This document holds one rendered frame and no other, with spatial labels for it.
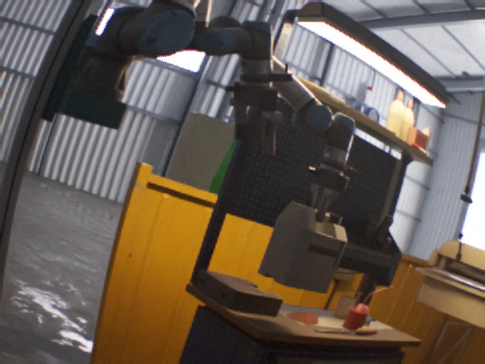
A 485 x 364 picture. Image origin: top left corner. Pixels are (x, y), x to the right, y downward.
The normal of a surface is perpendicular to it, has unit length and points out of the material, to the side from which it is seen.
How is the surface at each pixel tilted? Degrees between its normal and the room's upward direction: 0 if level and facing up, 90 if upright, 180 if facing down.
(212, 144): 90
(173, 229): 90
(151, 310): 90
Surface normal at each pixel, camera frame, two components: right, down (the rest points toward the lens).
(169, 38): 0.64, 0.37
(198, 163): 0.55, 0.21
